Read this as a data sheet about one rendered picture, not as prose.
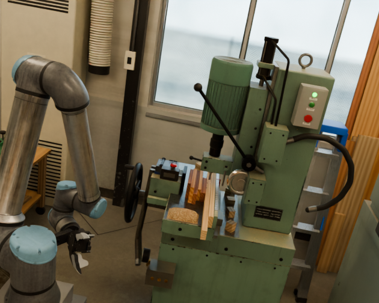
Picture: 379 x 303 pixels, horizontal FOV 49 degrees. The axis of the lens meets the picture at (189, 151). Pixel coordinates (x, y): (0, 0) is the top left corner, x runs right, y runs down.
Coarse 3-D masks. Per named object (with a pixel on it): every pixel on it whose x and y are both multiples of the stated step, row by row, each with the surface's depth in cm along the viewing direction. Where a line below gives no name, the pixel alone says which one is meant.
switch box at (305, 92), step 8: (304, 88) 158; (312, 88) 157; (320, 88) 158; (304, 96) 159; (312, 96) 158; (320, 96) 158; (296, 104) 163; (304, 104) 160; (320, 104) 159; (296, 112) 161; (304, 112) 161; (312, 112) 160; (320, 112) 160; (296, 120) 162; (312, 120) 162; (312, 128) 163
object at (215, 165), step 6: (204, 156) 185; (210, 156) 187; (222, 156) 189; (228, 156) 190; (204, 162) 186; (210, 162) 186; (216, 162) 186; (222, 162) 185; (228, 162) 185; (204, 168) 187; (210, 168) 187; (216, 168) 187; (222, 168) 186; (228, 168) 186; (228, 174) 187
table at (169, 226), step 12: (180, 168) 211; (192, 168) 214; (180, 192) 186; (156, 204) 185; (168, 204) 174; (180, 204) 176; (192, 204) 178; (168, 228) 164; (180, 228) 163; (192, 228) 163
